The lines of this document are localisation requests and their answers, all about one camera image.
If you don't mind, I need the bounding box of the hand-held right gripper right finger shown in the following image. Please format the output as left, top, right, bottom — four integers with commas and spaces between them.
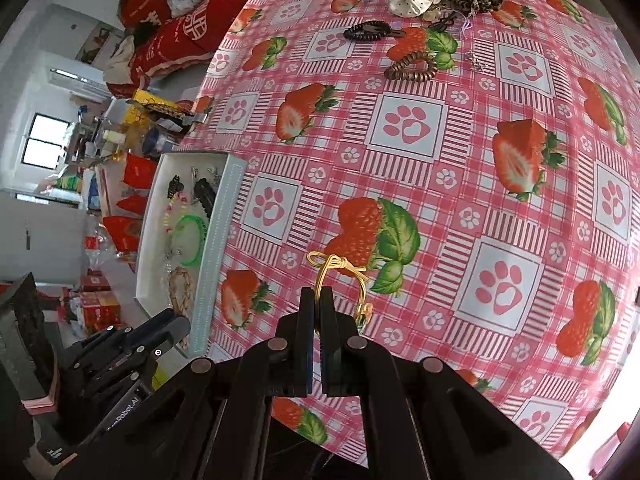
320, 287, 573, 480

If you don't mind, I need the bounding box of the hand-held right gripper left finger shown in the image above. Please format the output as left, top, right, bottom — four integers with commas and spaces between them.
52, 287, 316, 480

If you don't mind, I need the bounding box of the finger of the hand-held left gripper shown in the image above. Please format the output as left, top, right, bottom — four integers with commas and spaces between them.
75, 307, 192, 362
75, 342, 174, 397

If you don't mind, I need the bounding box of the white tray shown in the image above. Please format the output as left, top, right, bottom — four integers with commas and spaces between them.
135, 152, 249, 357

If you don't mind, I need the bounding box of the gold wire bracelet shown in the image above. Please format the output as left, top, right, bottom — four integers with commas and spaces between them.
306, 251, 374, 334

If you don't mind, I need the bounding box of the green bangle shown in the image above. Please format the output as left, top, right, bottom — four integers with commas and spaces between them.
169, 213, 209, 267

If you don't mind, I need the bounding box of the multicoloured spiral hair tie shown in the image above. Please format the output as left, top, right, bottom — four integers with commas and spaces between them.
161, 187, 194, 235

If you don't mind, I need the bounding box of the long black hair clip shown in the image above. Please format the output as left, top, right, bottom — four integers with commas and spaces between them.
192, 177, 217, 222

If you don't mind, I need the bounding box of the red carton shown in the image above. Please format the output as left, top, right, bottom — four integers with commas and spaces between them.
79, 275, 122, 332

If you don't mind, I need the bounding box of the red bag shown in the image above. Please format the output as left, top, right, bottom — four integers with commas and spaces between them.
123, 154, 157, 192

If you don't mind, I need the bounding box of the strawberry printed tablecloth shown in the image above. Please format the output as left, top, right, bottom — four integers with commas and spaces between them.
179, 0, 640, 462

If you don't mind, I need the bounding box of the window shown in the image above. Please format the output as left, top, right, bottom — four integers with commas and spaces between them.
21, 114, 74, 169

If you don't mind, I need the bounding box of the metal tablecloth clip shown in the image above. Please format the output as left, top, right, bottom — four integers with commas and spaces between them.
179, 109, 212, 129

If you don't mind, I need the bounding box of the yellow box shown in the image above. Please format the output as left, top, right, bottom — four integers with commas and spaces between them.
131, 88, 182, 122

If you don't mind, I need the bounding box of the white air conditioner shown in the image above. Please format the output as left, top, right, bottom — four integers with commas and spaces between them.
49, 66, 109, 102

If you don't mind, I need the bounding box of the red quilt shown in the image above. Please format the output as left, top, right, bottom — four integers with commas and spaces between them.
116, 0, 332, 82

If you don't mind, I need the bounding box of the small dark claw clip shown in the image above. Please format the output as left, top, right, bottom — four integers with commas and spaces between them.
429, 10, 459, 34

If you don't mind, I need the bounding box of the beige braided bracelet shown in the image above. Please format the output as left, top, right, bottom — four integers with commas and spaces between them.
168, 266, 194, 353

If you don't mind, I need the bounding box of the brown spiral hair tie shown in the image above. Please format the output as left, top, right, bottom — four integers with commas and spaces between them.
383, 51, 439, 84

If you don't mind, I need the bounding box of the black spiral hair tie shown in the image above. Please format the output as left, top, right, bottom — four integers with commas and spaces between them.
343, 20, 409, 42

